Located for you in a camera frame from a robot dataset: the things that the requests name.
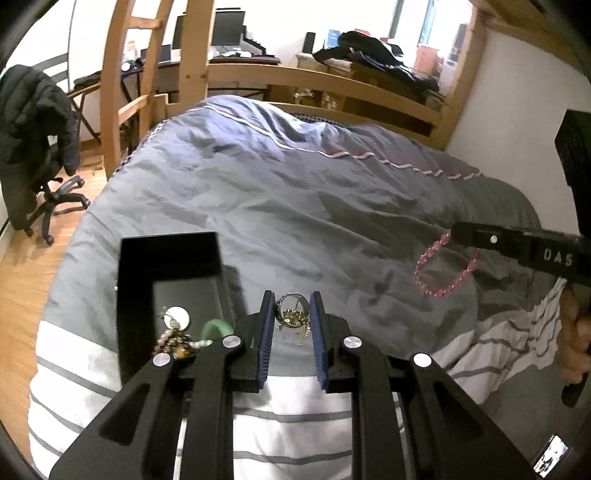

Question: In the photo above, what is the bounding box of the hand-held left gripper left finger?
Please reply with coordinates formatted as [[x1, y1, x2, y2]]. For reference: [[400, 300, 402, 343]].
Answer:
[[48, 290, 278, 480]]

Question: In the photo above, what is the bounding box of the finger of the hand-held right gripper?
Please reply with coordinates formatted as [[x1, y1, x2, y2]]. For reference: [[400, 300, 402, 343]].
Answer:
[[450, 222, 525, 260]]

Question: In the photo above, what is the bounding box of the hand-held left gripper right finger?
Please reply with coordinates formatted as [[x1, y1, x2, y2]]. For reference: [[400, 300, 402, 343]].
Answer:
[[308, 291, 536, 480]]

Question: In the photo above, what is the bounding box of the gold chain bracelet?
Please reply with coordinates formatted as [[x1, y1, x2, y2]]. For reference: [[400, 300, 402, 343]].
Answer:
[[277, 307, 311, 347]]

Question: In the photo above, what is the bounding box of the green bangle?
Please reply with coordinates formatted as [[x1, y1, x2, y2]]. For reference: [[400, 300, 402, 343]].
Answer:
[[201, 320, 234, 342]]

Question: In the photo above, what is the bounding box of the dark metal ring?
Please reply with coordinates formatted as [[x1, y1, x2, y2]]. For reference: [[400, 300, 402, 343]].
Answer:
[[276, 293, 306, 328]]

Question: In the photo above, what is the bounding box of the white bead bracelet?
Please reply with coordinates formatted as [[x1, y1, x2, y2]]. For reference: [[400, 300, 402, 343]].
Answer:
[[173, 339, 214, 360]]

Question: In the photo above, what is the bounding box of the pink bead bracelet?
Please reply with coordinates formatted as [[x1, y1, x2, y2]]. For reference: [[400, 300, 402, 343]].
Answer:
[[414, 233, 482, 299]]

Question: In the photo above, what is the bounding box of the black box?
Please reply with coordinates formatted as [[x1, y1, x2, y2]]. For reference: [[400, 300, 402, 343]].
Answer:
[[115, 232, 241, 384]]

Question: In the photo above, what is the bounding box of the person's right hand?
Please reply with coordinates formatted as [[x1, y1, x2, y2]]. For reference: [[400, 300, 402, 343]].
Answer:
[[557, 286, 591, 385]]

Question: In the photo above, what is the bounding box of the white round disc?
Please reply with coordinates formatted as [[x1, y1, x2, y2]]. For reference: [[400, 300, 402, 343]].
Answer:
[[164, 306, 190, 330]]

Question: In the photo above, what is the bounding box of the grey striped duvet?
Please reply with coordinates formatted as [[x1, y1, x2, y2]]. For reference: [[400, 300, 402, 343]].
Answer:
[[28, 95, 591, 480]]

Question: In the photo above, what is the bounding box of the wooden cabinet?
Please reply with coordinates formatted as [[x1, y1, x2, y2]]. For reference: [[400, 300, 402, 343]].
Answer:
[[295, 53, 444, 112]]

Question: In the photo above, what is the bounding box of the window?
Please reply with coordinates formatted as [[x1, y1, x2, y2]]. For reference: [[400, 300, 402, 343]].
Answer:
[[392, 0, 476, 51]]

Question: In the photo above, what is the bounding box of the pile of dark clothes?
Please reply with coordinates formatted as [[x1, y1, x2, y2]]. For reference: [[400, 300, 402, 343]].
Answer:
[[314, 30, 439, 93]]

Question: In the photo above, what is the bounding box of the black office chair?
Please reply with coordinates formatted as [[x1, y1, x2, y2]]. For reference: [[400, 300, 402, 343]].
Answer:
[[0, 134, 90, 245]]

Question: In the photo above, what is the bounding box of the wooden ladder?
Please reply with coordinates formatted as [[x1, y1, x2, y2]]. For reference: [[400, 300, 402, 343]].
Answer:
[[102, 0, 181, 181]]

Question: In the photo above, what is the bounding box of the dark desk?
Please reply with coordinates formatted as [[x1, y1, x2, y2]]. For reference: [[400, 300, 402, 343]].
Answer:
[[69, 55, 282, 107]]

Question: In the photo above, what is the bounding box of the black monitor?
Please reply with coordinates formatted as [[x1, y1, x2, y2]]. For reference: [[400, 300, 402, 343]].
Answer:
[[210, 10, 246, 47]]

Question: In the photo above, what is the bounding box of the white wardrobe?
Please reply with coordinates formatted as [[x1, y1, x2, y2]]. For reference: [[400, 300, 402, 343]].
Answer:
[[14, 0, 75, 88]]

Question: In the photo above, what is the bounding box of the wooden bed frame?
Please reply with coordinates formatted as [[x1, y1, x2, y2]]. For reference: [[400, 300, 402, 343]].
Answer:
[[178, 0, 490, 151]]

